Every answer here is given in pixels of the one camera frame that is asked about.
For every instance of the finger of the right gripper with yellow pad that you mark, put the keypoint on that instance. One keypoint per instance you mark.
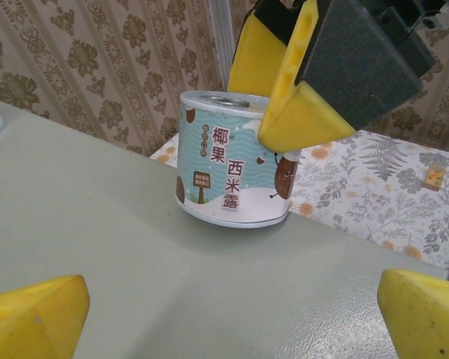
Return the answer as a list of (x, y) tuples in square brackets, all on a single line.
[(340, 75), (254, 60)]

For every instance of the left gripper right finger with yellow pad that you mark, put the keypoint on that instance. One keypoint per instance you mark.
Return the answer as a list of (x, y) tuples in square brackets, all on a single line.
[(423, 321)]

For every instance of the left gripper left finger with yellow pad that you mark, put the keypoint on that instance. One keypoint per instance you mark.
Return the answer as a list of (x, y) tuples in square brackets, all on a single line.
[(30, 321)]

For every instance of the teal coconut label can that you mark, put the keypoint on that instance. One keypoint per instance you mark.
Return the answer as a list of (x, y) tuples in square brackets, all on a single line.
[(217, 168)]

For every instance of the grey metal counter box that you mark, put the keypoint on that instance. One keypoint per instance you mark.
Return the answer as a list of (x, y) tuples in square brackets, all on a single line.
[(134, 224)]

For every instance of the floral tablecloth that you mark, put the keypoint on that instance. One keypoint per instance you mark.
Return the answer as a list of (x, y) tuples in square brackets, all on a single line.
[(359, 187)]

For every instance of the orange printed wooden block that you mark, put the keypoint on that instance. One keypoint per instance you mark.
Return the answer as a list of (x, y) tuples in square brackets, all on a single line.
[(435, 177)]

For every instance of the aluminium frame post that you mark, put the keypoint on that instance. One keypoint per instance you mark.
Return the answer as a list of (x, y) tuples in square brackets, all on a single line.
[(224, 45)]

